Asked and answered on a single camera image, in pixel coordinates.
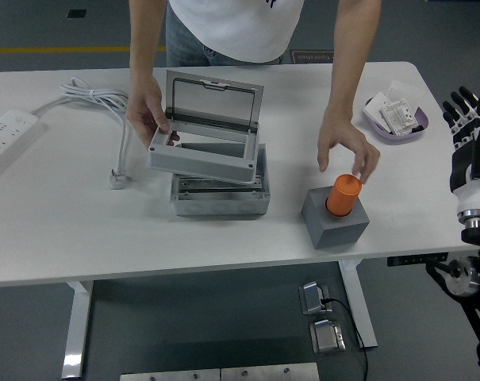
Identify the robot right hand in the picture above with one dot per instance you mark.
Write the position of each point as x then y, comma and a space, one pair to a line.
477, 194

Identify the person's left hand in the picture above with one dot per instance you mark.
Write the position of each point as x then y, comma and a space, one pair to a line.
342, 131

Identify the person's right hand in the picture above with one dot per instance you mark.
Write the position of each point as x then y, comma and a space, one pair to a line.
142, 107

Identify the orange cylindrical battery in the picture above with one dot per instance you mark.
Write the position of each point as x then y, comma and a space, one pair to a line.
342, 194

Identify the transparent hinged box lid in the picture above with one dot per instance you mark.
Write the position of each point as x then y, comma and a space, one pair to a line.
212, 99

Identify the grey box cover frame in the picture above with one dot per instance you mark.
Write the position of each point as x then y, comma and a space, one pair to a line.
200, 158

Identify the grey cube holder block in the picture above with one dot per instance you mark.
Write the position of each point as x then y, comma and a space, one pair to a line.
335, 234

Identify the grey plastic box base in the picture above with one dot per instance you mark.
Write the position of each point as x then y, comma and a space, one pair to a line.
220, 206

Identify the person's right forearm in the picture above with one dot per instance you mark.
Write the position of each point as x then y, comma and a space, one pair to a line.
144, 47

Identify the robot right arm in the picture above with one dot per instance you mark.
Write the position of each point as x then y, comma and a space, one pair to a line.
477, 234

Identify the person's left forearm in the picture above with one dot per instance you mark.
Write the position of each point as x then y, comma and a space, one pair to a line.
350, 59

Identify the metal floor socket box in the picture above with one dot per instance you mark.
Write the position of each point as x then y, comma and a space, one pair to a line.
313, 297
327, 337

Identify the printed socket package card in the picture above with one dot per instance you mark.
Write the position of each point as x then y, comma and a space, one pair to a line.
398, 117

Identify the clear plastic bag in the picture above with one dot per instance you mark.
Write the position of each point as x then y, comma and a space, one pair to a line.
406, 90

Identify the small black part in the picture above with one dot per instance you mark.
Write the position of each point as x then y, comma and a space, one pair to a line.
418, 128

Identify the purple plastic tray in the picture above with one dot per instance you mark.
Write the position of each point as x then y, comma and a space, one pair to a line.
420, 115

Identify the white power plug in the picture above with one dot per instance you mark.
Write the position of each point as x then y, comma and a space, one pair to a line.
118, 182

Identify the dark floor sign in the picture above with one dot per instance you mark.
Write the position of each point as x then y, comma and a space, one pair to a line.
311, 57

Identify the black table control panel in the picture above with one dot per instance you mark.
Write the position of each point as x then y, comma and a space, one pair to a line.
418, 259

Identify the black floor hatch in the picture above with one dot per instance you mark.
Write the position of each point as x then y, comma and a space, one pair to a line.
76, 14

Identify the person's torso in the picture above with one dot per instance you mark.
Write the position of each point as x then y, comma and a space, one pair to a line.
231, 28

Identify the white power strip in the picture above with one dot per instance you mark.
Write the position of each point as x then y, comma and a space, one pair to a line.
5, 135

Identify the white table leg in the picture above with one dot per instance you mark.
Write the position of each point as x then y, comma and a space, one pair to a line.
360, 309
75, 337

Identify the grey metal plate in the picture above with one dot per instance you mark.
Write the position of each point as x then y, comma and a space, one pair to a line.
267, 373
168, 375

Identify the white square switch plate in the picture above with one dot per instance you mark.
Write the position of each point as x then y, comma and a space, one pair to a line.
374, 109

